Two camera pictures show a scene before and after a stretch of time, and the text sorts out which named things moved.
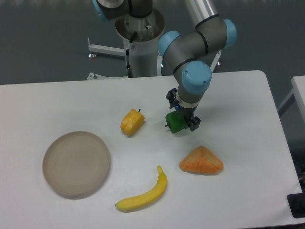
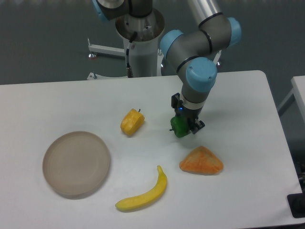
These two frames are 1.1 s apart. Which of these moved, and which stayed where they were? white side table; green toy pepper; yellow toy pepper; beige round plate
Moved: green toy pepper
Stayed: beige round plate; white side table; yellow toy pepper
